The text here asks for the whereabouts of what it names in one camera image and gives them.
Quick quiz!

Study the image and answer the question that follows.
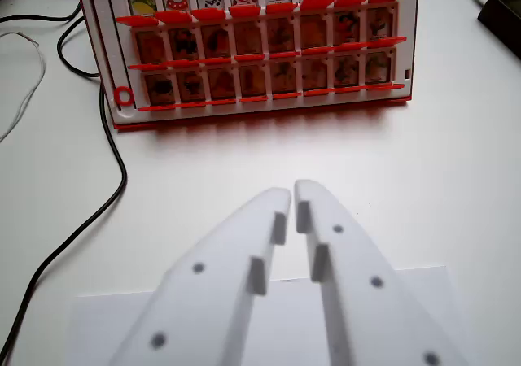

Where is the red and white game board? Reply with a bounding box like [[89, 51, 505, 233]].
[[74, 0, 421, 132]]

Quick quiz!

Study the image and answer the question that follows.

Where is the black box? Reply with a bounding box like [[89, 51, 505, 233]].
[[476, 0, 521, 61]]

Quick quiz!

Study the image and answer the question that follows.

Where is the long black cable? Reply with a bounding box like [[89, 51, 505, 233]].
[[0, 81, 129, 366]]

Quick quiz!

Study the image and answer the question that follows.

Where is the thin white wire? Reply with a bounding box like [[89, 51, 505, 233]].
[[0, 31, 46, 142]]

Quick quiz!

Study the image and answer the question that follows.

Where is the looped black cable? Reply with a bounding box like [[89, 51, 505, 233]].
[[56, 15, 101, 78]]

